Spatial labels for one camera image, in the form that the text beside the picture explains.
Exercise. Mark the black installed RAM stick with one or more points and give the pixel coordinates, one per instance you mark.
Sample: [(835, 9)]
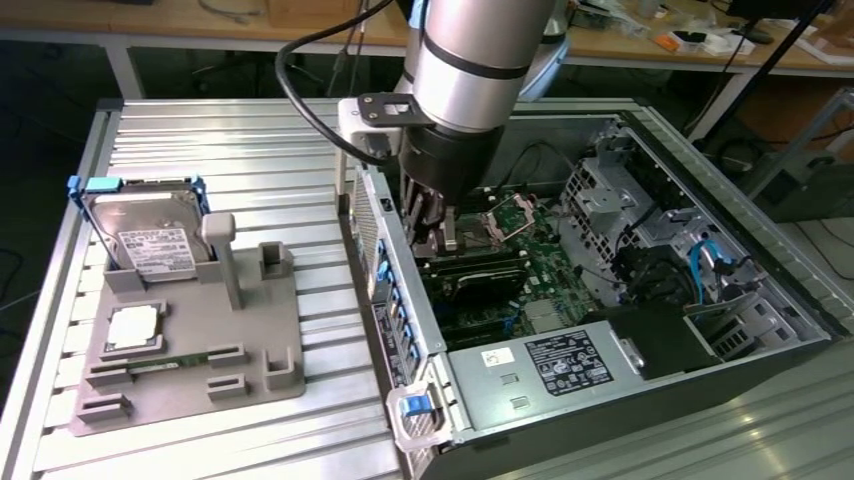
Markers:
[(494, 261)]

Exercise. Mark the hard disk in blue carrier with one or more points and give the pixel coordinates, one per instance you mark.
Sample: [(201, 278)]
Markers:
[(153, 245)]

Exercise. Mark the black plastic cover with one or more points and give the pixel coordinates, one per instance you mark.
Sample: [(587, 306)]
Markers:
[(654, 340)]

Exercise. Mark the black tripod pole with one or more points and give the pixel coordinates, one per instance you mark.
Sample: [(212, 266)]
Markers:
[(771, 57)]

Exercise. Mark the aluminium frame post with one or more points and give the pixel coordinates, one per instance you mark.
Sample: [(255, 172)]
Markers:
[(842, 97)]

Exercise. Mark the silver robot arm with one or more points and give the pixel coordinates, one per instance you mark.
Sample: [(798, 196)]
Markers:
[(474, 60)]

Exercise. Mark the black monitor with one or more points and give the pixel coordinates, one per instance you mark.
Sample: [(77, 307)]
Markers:
[(767, 7)]

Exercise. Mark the silver CPU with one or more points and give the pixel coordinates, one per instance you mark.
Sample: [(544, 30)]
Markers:
[(135, 327)]

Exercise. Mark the black expansion slot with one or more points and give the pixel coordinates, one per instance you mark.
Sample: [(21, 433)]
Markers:
[(476, 332)]

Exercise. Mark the metal disk bay cage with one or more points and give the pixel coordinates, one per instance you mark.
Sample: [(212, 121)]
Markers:
[(600, 200)]

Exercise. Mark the grey power supply unit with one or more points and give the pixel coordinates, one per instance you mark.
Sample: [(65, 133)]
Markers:
[(534, 390)]

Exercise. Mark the grey vented disk bay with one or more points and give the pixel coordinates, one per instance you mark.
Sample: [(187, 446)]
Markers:
[(734, 335)]

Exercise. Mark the wooden desk with clutter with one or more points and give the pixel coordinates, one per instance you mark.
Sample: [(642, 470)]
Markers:
[(600, 47)]

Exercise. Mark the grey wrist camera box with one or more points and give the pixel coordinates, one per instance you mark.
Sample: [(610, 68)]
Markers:
[(374, 130)]

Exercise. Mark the green motherboard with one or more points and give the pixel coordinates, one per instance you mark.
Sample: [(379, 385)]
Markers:
[(554, 270)]

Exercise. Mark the wooden desk with white frame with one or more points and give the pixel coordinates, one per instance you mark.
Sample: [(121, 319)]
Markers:
[(167, 20)]

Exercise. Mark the CPU socket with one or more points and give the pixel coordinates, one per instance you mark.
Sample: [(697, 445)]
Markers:
[(476, 237)]

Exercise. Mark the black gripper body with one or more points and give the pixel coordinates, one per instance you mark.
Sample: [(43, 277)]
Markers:
[(450, 160)]

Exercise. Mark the black chair base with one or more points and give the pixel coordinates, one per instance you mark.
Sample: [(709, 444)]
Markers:
[(256, 62)]

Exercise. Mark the grey parts rack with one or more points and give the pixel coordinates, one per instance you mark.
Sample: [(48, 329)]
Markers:
[(193, 330)]

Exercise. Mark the blue case latch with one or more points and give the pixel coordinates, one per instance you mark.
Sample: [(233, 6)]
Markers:
[(415, 406)]

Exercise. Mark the black graphics card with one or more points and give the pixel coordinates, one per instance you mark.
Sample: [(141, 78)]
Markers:
[(487, 290)]

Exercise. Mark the open PC case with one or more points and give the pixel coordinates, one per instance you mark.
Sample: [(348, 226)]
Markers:
[(414, 325)]

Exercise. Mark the metal socket cover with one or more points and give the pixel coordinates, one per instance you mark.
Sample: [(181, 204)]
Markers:
[(512, 199)]

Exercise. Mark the grey computer tower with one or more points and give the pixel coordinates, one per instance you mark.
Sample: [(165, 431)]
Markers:
[(814, 190)]

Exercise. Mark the green RAM stick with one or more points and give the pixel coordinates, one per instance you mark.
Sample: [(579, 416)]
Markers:
[(167, 362)]

